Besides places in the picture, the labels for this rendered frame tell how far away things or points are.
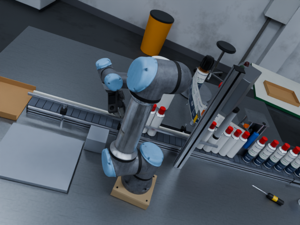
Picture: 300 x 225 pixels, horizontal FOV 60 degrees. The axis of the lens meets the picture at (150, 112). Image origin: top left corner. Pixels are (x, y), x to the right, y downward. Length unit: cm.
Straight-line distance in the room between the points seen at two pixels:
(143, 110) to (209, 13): 362
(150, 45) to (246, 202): 298
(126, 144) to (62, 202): 41
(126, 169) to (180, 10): 363
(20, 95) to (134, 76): 93
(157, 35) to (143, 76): 320
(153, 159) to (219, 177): 61
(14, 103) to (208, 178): 115
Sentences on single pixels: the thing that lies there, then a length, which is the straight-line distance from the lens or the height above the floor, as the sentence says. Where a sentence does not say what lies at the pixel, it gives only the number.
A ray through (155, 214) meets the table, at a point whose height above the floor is 83.
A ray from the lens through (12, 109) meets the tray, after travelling 157.
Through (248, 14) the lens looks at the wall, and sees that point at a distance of 444.
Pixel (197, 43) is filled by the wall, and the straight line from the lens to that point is 459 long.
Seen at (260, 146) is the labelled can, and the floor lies 104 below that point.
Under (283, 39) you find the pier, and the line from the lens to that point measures 442.
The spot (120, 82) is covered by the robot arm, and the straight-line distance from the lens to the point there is 120.
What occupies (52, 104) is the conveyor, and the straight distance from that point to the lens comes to 154.
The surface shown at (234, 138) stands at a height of 104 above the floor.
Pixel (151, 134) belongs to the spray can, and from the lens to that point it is 150.
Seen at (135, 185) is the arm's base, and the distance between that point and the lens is 123.
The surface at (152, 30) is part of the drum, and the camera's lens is 400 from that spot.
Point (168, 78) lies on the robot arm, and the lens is 85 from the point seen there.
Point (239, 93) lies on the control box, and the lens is 117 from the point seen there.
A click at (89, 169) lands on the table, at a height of 83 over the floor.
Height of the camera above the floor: 192
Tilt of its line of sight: 39 degrees down
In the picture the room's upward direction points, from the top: 24 degrees clockwise
